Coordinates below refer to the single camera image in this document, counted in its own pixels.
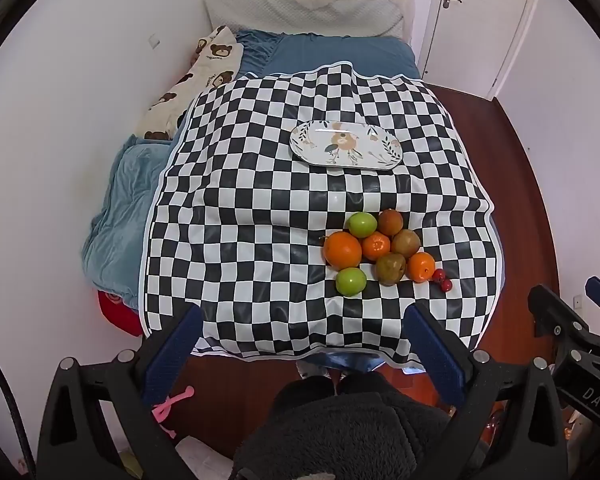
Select small orange tangerine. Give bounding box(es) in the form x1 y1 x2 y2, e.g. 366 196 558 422
405 252 437 283
361 232 392 262

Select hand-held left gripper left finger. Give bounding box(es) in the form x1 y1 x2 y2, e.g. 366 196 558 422
37 302 203 480

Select bear print pillow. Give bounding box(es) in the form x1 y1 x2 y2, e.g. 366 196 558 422
134 26 244 141

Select green apple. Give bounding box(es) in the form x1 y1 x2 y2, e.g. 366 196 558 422
348 212 378 239
335 266 368 296

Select blue plush blanket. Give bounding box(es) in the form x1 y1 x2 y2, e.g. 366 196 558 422
82 135 181 296

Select floral oval plate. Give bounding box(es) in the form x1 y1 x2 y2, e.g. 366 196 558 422
290 121 403 168

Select black white checkered cloth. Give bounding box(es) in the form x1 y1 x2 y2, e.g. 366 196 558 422
139 61 507 366

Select large orange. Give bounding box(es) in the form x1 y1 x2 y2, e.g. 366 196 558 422
323 230 363 269

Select black cable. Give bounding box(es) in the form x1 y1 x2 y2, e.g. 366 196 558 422
0 332 37 480

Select blue bed sheet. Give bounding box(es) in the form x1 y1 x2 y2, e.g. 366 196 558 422
235 30 423 81

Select pink plastic hanger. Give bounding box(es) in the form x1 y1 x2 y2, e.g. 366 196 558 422
151 386 196 438

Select white quilted pillow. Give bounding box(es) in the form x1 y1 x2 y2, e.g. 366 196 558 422
203 0 406 38

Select red cloth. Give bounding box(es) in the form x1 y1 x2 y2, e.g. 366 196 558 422
98 290 144 337

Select person's dark fleece clothing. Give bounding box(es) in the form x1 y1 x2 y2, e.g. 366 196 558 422
231 372 462 480

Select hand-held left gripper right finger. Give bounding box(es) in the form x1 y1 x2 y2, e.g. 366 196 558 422
405 302 568 480

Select brown-red apple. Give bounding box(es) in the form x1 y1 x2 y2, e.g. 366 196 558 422
377 209 405 236
375 253 407 286

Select white door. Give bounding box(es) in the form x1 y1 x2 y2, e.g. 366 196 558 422
420 0 542 100

